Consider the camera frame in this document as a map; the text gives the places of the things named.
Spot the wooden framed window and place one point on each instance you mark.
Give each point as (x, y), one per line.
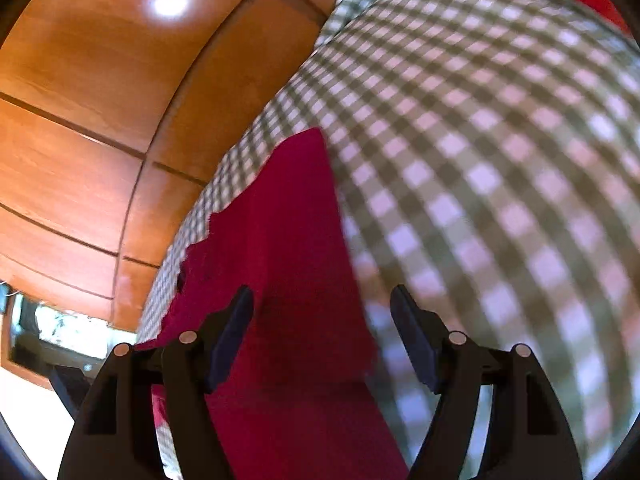
(45, 332)

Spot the dark red cloth garment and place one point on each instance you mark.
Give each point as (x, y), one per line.
(290, 260)

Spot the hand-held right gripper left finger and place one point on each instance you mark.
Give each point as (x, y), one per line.
(231, 340)

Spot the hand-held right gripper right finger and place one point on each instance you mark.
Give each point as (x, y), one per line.
(411, 335)

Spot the green white checked blanket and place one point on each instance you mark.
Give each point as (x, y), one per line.
(475, 160)

